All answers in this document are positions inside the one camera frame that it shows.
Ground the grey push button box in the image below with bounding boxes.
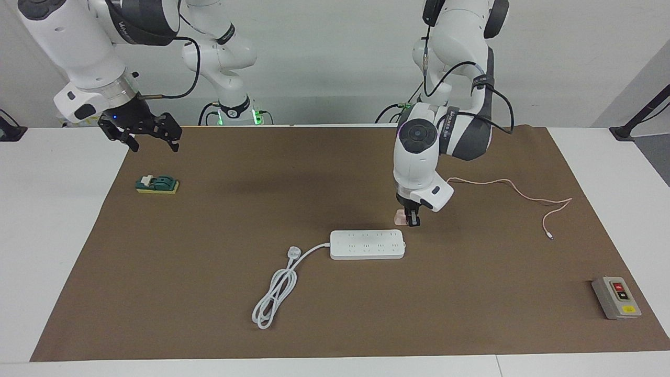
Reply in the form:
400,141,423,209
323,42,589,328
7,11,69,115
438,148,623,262
591,276,642,320

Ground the white power strip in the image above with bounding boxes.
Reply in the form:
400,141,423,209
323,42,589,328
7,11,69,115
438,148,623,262
330,229,407,260

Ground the green knife switch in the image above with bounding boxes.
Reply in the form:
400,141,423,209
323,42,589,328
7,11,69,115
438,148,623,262
136,174,180,195

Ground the brown table mat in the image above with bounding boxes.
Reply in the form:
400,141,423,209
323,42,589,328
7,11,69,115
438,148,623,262
30,125,670,362

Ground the black camera stand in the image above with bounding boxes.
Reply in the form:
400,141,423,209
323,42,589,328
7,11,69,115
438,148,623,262
609,84,670,142

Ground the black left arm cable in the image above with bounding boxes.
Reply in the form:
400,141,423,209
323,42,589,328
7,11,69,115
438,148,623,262
421,21,517,136

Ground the white power strip cord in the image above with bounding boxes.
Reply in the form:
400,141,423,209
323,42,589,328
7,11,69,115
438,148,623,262
252,242,332,330

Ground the pink charging cable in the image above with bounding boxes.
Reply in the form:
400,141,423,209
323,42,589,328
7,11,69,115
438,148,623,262
445,176,573,241

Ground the black table clamp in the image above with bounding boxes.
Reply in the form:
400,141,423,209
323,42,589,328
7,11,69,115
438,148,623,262
0,109,28,142

